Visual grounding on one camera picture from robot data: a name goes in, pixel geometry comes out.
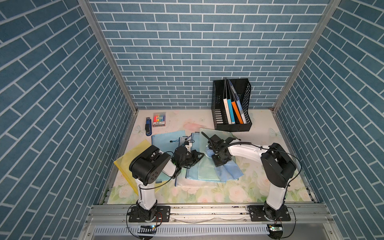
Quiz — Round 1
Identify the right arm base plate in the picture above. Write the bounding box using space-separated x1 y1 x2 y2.
246 205 291 222

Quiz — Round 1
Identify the green mesh document bag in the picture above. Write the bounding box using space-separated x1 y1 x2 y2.
198 128 244 183

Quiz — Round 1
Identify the blue mesh document bag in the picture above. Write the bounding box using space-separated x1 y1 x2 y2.
152 130 186 184

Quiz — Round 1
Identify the white book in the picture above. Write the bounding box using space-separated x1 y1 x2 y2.
223 98 231 125

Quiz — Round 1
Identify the blue folder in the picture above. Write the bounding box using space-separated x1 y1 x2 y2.
227 80 247 124

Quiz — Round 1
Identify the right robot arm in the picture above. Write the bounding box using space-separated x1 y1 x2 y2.
201 132 297 212

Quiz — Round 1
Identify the box of coloured markers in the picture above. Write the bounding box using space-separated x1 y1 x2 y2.
153 112 166 127

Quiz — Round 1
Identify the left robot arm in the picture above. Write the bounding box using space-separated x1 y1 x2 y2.
129 145 205 212

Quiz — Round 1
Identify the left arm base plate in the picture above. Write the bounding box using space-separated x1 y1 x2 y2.
128 205 171 223

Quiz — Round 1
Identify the teal book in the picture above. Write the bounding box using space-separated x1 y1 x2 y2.
227 99 236 124

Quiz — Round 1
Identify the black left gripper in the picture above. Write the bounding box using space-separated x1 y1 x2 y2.
178 150 205 169

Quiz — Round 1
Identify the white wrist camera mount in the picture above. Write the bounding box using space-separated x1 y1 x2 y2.
184 141 193 152

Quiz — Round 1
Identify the orange book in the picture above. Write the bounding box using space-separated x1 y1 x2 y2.
232 102 244 124

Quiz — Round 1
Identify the clear grey document bag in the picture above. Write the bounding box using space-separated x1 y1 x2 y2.
175 136 217 188

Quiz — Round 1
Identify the black mesh file holder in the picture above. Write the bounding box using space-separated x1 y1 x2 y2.
212 79 252 132

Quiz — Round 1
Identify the light blue cleaning cloth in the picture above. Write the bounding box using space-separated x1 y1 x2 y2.
199 147 244 183

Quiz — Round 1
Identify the blue black stapler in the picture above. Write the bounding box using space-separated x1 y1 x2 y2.
145 117 152 136

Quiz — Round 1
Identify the yellow mesh document bag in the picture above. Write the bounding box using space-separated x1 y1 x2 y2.
114 140 151 195

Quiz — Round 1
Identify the aluminium front rail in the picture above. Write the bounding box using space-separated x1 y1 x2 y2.
80 203 342 240

